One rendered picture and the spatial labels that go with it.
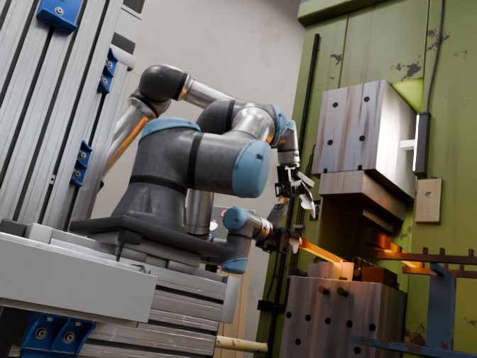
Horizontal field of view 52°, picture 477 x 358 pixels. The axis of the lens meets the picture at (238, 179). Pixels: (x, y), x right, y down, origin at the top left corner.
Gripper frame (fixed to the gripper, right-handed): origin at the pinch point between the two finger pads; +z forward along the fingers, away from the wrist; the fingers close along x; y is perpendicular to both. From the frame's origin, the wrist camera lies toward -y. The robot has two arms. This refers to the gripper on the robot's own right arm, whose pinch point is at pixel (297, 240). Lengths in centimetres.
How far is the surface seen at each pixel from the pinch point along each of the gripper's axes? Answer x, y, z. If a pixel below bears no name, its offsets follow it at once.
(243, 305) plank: -219, 6, 236
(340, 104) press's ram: -7, -68, 27
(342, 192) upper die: -0.8, -26.9, 27.4
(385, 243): 36.9, 2.9, -9.9
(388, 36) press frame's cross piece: 6, -108, 41
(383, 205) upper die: 8, -28, 47
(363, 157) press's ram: 7, -42, 27
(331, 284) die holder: 2.8, 10.9, 21.7
